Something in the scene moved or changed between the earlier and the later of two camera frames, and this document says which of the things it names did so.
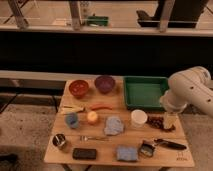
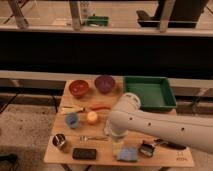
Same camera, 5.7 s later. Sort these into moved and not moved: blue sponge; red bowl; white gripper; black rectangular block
Moved: white gripper
Not moved: black rectangular block; blue sponge; red bowl
